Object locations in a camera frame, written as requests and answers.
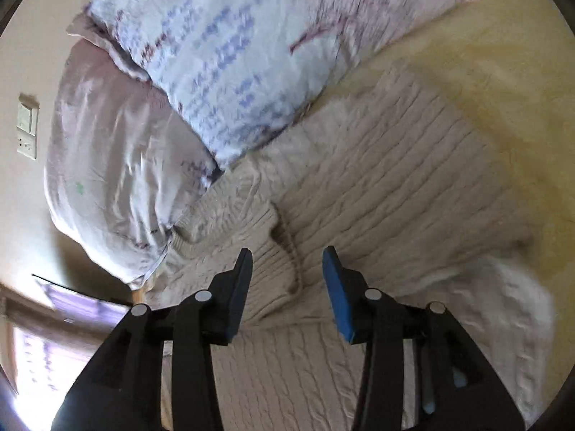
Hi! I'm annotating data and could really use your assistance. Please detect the blue patterned white pillow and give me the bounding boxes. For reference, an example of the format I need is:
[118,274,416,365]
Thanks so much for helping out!
[66,0,504,172]

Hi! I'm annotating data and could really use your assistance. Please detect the white wall socket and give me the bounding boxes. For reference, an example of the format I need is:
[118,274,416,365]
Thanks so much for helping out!
[16,93,40,161]

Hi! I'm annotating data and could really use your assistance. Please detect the beige cable-knit sweater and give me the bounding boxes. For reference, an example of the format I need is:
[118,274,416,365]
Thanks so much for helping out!
[148,62,554,431]

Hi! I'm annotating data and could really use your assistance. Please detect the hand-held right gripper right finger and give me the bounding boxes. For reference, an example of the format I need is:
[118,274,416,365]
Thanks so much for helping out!
[322,246,526,431]

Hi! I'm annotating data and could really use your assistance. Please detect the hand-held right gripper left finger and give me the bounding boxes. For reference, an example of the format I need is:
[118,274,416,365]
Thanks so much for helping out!
[50,248,253,431]

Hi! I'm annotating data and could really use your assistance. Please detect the cream bed sheet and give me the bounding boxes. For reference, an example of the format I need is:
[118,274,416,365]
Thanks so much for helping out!
[314,0,575,252]

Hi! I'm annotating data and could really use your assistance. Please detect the pale pink pillow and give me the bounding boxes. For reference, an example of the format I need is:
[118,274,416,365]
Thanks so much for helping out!
[44,38,222,290]

